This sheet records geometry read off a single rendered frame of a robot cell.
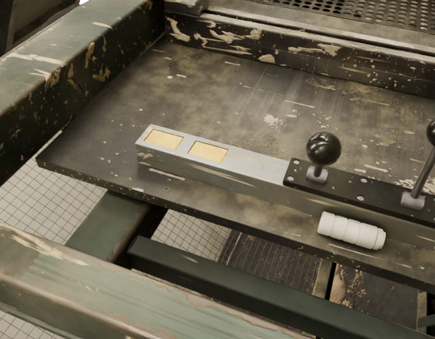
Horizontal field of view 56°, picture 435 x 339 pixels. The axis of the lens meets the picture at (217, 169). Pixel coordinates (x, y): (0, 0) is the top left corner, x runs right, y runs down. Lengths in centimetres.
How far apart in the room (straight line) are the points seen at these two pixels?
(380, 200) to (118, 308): 34
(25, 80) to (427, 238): 59
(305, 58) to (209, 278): 48
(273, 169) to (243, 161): 4
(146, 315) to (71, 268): 10
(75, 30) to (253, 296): 53
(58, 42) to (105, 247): 36
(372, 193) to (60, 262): 38
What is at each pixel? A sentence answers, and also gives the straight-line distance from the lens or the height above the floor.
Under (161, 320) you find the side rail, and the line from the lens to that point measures 43.
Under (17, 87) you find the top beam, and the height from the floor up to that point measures 190.
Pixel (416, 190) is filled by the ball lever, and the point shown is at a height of 141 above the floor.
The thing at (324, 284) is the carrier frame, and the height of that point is 79.
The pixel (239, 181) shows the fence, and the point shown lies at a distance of 57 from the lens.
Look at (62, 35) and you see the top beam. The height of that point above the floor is 193.
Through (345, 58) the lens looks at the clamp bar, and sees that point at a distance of 84.
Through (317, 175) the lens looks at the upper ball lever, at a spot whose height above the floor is 151.
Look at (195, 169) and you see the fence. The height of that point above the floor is 163.
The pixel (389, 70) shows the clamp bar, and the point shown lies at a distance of 85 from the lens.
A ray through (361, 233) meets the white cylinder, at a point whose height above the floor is 143.
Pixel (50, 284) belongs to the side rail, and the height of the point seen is 169.
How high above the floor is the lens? 169
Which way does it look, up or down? 9 degrees down
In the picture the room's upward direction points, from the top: 53 degrees counter-clockwise
